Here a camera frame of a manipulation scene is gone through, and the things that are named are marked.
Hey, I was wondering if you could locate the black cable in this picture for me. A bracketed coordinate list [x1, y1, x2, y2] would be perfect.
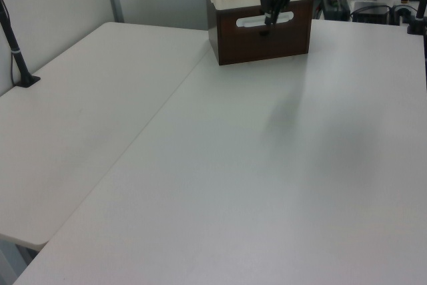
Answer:
[0, 0, 17, 86]

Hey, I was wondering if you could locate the dark equipment box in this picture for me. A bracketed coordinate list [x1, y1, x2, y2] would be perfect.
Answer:
[349, 0, 392, 24]

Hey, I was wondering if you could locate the black camera stand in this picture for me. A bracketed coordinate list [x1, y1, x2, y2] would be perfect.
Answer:
[0, 0, 42, 89]

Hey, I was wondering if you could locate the black table clamp mount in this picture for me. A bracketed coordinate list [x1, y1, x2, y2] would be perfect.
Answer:
[406, 0, 427, 36]

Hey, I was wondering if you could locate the black electronic device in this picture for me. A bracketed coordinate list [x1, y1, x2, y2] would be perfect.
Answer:
[320, 0, 352, 21]

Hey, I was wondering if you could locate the white drawer handle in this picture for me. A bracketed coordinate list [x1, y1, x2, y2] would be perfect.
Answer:
[236, 11, 295, 29]

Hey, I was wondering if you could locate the dark brown drawer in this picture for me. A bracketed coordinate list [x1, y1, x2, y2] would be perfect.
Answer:
[205, 0, 314, 67]

